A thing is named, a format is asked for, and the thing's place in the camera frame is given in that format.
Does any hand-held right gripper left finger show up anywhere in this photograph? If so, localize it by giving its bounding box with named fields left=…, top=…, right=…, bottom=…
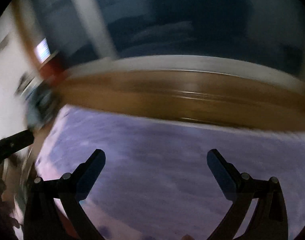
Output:
left=23, top=149, right=106, bottom=240

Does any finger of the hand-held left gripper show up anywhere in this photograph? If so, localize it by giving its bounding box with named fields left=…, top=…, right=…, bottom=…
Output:
left=0, top=129, right=35, bottom=162

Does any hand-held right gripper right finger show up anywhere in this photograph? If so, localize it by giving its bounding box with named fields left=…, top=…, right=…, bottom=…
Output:
left=207, top=149, right=288, bottom=240

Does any crumpled patterned cloth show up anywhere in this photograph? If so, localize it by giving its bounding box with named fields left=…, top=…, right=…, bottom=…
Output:
left=24, top=84, right=62, bottom=133

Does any pink heart printed sheet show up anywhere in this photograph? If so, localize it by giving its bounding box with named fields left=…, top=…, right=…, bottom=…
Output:
left=35, top=105, right=305, bottom=240

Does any red box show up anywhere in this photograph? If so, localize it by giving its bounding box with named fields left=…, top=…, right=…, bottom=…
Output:
left=40, top=52, right=69, bottom=87

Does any bright striped panel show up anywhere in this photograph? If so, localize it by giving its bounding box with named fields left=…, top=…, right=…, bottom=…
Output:
left=35, top=38, right=52, bottom=62

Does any wooden window frame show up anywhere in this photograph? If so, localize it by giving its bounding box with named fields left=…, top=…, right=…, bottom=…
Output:
left=10, top=5, right=305, bottom=135

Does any window with white frame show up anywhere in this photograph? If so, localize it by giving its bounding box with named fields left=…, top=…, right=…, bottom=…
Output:
left=30, top=0, right=305, bottom=80

